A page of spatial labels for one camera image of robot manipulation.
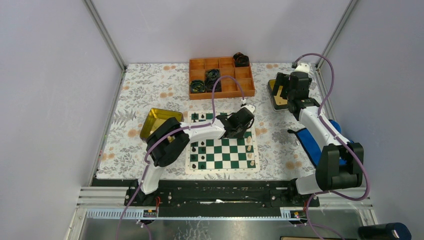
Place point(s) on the gold tin box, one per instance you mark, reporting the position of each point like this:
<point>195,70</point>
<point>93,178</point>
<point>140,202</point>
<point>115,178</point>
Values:
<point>278,103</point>
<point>155,118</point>

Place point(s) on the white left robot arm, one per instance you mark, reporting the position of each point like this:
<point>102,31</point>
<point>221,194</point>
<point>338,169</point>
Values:
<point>169,140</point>

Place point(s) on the cream chess piece lying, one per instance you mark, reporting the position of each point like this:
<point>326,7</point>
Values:
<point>248,139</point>

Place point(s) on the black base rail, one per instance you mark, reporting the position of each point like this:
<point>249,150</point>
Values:
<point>218,198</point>

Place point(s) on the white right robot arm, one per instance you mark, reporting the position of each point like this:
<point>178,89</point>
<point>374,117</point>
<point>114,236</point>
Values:
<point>340,162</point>

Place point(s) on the green white chess board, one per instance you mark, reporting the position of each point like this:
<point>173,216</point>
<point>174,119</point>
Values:
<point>228,155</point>

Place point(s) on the dark cylinder bottle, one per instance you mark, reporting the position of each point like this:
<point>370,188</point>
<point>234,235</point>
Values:
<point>386,231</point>

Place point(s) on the left gold tin box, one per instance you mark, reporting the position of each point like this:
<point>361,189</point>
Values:
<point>155,118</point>

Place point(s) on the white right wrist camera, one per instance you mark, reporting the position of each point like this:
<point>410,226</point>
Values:
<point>303,68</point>

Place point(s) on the rolled dark tie middle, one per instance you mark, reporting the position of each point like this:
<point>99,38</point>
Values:
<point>211,76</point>

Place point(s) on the rolled dark tie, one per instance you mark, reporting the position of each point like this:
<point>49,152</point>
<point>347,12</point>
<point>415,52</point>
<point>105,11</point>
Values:
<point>211,76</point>
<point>197,86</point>
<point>241,60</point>

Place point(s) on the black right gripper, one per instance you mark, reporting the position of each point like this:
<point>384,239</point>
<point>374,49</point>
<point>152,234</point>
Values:
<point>281,80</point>

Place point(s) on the floral table mat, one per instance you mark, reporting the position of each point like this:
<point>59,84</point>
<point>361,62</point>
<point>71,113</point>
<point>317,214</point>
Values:
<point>165,86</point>

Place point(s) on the blue cloth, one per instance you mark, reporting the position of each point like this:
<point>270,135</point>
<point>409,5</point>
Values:
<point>309,144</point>

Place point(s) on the right gold tin box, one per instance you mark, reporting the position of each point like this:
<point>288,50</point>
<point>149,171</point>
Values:
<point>278,103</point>

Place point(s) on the rolled dark tie top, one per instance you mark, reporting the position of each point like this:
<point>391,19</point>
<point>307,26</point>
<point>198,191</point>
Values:
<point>241,60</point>

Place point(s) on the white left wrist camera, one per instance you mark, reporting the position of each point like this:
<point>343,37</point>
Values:
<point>248,108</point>

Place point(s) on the aluminium frame rail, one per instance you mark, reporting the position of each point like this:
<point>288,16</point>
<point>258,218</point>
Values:
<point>332,201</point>

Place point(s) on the orange wooden compartment tray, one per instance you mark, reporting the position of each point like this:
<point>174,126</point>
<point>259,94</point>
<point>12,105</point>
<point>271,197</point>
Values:
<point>233,82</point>

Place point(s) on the rolled dark tie left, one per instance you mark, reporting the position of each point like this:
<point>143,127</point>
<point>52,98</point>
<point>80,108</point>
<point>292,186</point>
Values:
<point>197,86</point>

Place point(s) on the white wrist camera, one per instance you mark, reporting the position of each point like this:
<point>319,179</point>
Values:
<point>303,68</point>
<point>248,108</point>

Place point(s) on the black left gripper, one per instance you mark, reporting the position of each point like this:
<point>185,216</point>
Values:
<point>239,134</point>

